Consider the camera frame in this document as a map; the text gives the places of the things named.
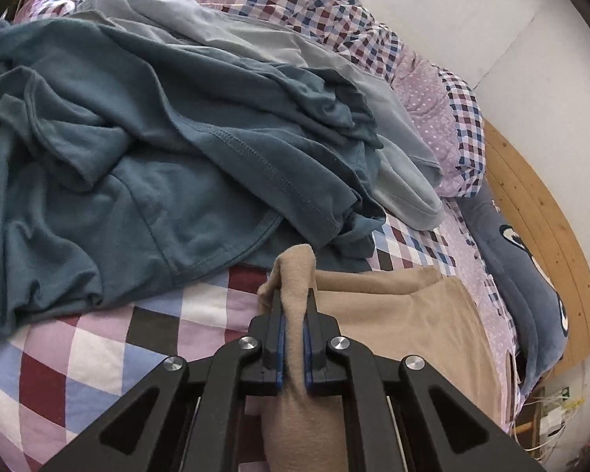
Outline teal shirt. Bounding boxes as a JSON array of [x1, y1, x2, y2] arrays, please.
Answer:
[[0, 18, 387, 337]]

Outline blue plush pillow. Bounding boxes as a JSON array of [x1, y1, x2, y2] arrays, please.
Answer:
[[455, 179, 571, 394]]

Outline purple checked quilt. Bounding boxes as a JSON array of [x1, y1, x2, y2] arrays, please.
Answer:
[[17, 0, 487, 198]]

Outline white power strip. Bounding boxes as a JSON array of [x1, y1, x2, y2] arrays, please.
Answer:
[[541, 410, 564, 441]]

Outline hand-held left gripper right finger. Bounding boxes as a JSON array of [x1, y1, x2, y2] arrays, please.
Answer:
[[302, 288, 544, 472]]

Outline light blue shirt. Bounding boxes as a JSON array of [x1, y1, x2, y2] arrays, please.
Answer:
[[76, 0, 446, 231]]

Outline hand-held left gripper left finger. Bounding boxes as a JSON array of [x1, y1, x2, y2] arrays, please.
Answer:
[[42, 288, 286, 472]]

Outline tangle of thin cables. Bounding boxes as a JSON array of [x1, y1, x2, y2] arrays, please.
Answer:
[[521, 386, 588, 453]]

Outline wooden headboard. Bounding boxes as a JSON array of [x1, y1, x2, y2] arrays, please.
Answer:
[[482, 120, 590, 379]]

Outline tan shirt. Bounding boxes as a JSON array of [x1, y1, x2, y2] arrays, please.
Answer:
[[256, 245, 505, 472]]

